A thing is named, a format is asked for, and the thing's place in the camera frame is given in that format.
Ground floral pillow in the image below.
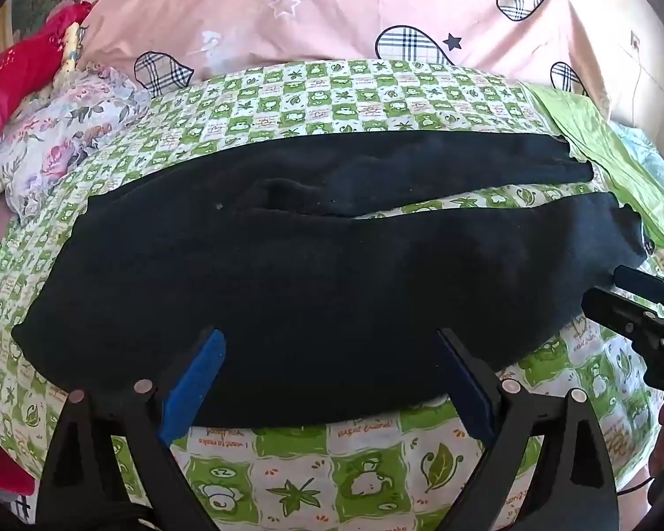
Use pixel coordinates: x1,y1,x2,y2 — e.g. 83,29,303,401
0,63,150,216

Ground plain green sheet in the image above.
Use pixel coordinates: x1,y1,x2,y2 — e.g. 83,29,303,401
531,85,664,266

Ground black cable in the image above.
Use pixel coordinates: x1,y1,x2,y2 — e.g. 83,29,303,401
614,476,656,497

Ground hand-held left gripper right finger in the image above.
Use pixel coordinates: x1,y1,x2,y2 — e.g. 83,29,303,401
436,327,621,531

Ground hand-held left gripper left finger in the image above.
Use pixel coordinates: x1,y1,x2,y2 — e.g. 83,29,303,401
36,327,228,531

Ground black pants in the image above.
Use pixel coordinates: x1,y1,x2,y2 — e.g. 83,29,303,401
11,131,651,429

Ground light blue cloth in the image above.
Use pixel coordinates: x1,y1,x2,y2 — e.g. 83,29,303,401
609,122,664,205

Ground yellow printed cloth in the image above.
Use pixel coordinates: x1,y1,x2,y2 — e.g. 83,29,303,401
50,22,86,86

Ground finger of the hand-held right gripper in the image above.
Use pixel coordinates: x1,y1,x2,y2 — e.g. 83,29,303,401
613,264,664,306
581,285,658,345

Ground green checkered printed bed sheet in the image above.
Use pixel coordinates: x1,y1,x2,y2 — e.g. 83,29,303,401
0,58,664,531

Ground red sequined cloth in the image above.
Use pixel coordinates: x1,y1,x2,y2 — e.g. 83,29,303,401
0,3,92,158

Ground pink duvet with plaid hearts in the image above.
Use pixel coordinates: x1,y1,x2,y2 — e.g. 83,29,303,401
80,0,615,117

